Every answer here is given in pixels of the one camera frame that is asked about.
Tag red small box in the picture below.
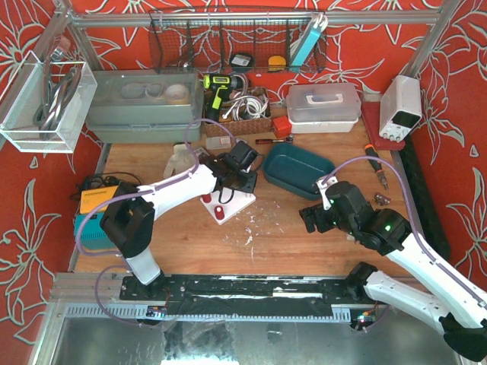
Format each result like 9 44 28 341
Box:
272 116 292 139

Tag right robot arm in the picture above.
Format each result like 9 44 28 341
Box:
299 179 486 362

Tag blue white device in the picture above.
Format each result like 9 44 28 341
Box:
289 13 329 72

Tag teal electronic box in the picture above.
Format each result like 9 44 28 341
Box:
81 212 115 250

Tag small white cardboard box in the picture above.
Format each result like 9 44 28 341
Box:
205 136 232 150

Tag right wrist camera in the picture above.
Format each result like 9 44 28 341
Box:
316 176 338 211

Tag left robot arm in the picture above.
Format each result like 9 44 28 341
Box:
100 141 263 286

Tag black mounting base rail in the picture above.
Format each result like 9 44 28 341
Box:
119 275 376 317

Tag red pad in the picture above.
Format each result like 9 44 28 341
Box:
361 101 406 151

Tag orange handled screwdriver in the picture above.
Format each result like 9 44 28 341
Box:
364 144 389 190

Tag yellow electronic box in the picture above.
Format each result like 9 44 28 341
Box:
80 186 118 214

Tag clear acrylic bin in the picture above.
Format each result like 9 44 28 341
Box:
1 52 97 154

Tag small metal parts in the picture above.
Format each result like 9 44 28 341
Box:
374 192 391 206

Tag white plastic toolbox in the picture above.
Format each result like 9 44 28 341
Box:
286 83 361 134

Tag black wire basket shelf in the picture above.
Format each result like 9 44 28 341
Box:
148 5 326 73

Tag yellow tape measure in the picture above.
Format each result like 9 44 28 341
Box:
268 56 287 73

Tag green cordless drill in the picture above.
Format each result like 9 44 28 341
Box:
202 74 244 122

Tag white control box with knob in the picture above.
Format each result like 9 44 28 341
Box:
194 148 209 158

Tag white power supply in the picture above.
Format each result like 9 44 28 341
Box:
378 75 422 143

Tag white peg base plate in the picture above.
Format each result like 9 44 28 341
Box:
200 188 256 225

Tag teal plastic tray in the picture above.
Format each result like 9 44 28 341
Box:
262 144 336 201

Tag red handled ratchet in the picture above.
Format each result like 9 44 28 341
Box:
255 136 294 145

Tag white work glove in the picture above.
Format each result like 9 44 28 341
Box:
163 143 195 179

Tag brown basket with cables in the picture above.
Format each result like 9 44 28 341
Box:
218 87 273 136

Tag grey plastic storage box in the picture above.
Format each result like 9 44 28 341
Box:
86 70 204 144

